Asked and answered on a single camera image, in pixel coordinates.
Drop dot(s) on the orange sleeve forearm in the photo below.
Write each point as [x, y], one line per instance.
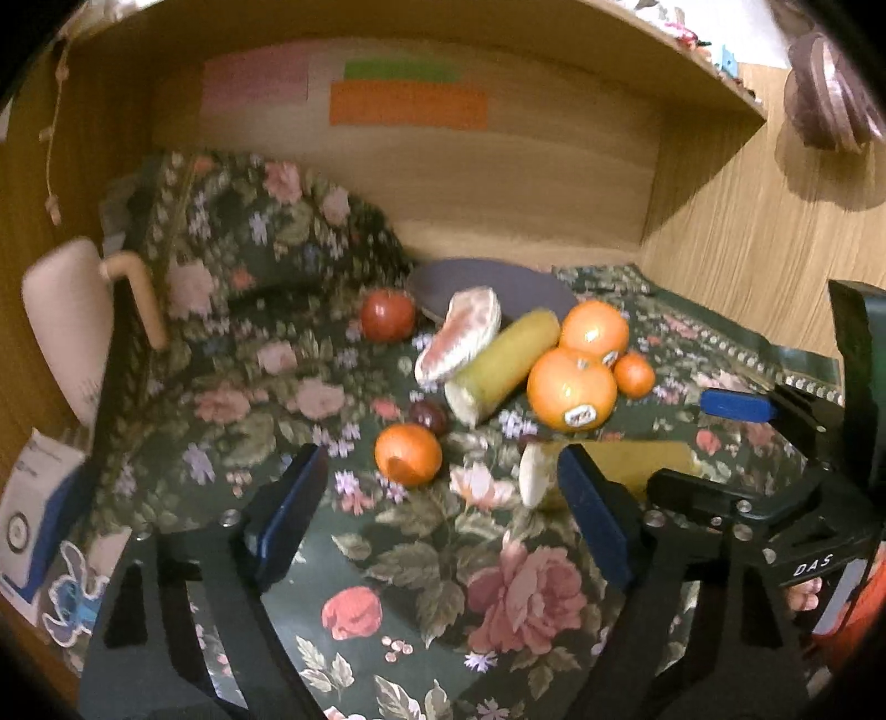
[855, 620]

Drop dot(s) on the peeled pomelo segment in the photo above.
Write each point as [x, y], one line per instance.
[472, 320]

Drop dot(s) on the dark red plum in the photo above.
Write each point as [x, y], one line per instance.
[429, 415]

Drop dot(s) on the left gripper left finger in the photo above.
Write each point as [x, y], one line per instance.
[144, 659]

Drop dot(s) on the white blue box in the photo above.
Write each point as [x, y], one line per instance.
[41, 499]

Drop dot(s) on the wooden shelf board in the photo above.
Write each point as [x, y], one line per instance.
[598, 37]

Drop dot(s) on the green floral cloth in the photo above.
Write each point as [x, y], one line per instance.
[450, 601]

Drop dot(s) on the brown round hanging object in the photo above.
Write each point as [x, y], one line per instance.
[826, 100]

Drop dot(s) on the small orange mandarin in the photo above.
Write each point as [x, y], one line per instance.
[408, 454]

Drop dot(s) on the red tomato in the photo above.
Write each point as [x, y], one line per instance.
[387, 316]

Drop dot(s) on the large orange with sticker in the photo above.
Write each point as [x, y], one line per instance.
[569, 392]

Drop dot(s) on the tiny orange mandarin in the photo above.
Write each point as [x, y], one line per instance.
[634, 376]

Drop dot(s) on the purple ceramic plate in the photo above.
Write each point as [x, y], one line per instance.
[519, 290]

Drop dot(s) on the orange paper note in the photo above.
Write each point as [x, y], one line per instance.
[393, 103]

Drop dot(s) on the right hand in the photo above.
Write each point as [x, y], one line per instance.
[803, 597]

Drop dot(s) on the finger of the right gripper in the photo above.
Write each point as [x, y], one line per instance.
[751, 406]
[703, 517]

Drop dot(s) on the pink paper note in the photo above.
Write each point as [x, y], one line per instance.
[277, 75]

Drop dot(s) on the green paper note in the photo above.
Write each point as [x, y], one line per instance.
[400, 69]

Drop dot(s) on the blue cartoon sticker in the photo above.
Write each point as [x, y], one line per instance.
[75, 596]

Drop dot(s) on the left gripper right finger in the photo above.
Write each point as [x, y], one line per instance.
[704, 632]

